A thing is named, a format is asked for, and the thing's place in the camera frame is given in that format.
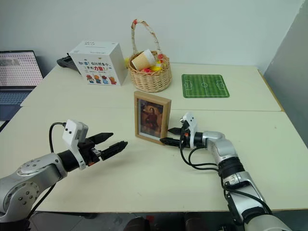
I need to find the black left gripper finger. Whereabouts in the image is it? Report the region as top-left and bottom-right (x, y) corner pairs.
(100, 141), (128, 161)
(89, 132), (114, 145)

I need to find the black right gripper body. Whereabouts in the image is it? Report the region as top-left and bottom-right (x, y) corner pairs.
(179, 123), (191, 150)

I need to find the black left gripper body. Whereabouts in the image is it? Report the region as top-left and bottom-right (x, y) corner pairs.
(80, 139), (102, 167)

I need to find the wooden picture frame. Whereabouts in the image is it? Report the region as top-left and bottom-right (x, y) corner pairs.
(133, 90), (173, 145)

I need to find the green soccer field mat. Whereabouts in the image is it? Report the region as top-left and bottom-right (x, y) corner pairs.
(181, 74), (230, 99)

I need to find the woven wicker basket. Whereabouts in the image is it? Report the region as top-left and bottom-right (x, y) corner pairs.
(127, 19), (172, 93)

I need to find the white printed cardboard box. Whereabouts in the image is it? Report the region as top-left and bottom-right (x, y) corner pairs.
(69, 40), (128, 87)

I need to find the corrugated paper cup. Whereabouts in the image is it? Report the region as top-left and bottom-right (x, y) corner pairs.
(130, 49), (156, 71)

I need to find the black handheld device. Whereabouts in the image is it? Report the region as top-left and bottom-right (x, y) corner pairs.
(56, 56), (81, 73)

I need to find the open laptop computer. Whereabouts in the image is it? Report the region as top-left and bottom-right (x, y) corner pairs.
(0, 50), (44, 121)

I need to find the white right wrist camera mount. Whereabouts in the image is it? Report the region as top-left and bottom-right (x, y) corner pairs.
(180, 111), (199, 148)

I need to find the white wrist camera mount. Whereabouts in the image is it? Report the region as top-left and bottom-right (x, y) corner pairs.
(180, 111), (199, 148)
(62, 119), (89, 170)

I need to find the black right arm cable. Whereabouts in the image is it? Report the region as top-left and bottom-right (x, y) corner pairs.
(180, 141), (273, 216)

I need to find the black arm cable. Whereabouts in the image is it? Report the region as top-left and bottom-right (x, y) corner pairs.
(180, 141), (273, 216)
(24, 122), (67, 222)

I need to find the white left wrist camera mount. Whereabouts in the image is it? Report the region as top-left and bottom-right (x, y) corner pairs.
(62, 119), (89, 170)

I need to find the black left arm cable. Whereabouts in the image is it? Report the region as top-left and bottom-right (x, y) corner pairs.
(24, 122), (67, 222)

